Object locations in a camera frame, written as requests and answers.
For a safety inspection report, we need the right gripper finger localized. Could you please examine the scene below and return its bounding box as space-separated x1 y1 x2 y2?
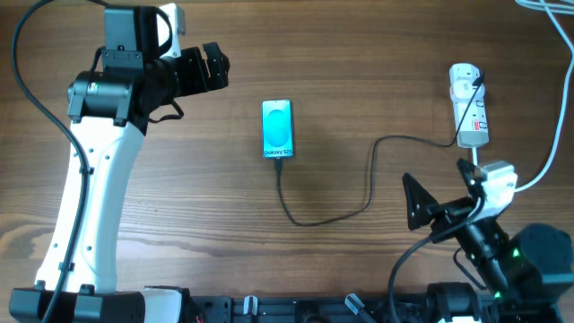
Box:
457 158 485 197
402 173 439 231

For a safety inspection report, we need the black USB-C charging cable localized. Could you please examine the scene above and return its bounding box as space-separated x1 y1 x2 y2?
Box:
273 73 486 227

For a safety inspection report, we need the Galaxy S25 smartphone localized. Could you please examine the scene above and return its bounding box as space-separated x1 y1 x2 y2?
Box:
261 100 294 158

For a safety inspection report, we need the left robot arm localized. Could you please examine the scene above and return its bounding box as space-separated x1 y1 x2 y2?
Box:
9 4 230 322

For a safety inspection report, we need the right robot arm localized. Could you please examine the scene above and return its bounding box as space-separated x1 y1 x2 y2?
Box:
402 159 573 322

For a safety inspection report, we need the white power strip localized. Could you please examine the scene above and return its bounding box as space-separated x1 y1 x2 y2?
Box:
452 75 489 148

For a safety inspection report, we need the white power strip cord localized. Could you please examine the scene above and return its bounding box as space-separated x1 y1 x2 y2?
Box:
471 0 574 194

